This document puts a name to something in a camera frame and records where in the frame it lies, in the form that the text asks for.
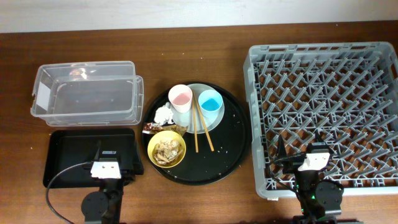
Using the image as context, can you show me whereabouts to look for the blue cup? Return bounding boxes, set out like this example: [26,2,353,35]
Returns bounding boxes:
[198,90,223,118]

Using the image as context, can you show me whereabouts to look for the grey plate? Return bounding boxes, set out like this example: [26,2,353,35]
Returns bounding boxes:
[170,83,224,134]

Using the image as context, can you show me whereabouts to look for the white tissue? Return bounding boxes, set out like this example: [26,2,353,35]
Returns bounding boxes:
[154,105,174,126]

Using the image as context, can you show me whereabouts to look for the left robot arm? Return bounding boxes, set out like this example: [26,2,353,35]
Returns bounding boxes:
[81,149,124,224]

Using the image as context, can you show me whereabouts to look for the yellow bowl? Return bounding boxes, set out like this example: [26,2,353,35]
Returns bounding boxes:
[147,131,187,169]

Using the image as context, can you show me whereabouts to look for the grey dishwasher rack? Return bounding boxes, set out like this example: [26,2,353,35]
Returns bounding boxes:
[243,42,397,199]

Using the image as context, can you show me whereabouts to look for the peanut shell food scraps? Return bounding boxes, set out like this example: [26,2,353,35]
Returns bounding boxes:
[153,139,183,166]

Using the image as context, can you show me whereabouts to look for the pink cup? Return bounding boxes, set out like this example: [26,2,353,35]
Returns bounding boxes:
[168,84,193,113]

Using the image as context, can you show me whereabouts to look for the brown snack wrapper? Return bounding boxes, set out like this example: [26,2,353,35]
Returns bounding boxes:
[142,123,188,136]

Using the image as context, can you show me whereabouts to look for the round black tray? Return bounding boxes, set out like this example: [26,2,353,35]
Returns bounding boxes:
[150,82,251,185]

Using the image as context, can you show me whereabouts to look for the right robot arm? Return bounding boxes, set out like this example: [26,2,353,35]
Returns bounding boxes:
[273,133,344,224]

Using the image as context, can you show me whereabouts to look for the wooden chopstick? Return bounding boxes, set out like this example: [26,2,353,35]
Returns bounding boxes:
[192,92,199,153]
[196,99,215,152]

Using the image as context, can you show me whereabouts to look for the clear plastic bin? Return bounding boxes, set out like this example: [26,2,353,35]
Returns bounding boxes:
[30,61,144,127]

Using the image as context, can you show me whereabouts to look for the black rectangular tray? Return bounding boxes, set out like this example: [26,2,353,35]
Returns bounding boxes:
[43,128,144,189]

